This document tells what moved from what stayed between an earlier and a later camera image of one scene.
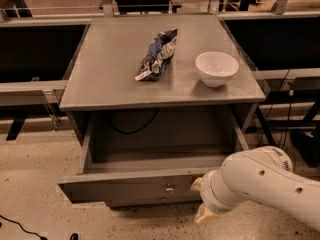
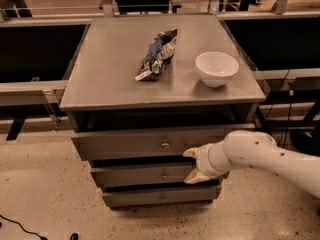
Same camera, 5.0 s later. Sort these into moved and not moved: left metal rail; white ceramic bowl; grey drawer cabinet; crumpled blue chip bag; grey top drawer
Moved: grey top drawer
Not moved: left metal rail; grey drawer cabinet; white ceramic bowl; crumpled blue chip bag
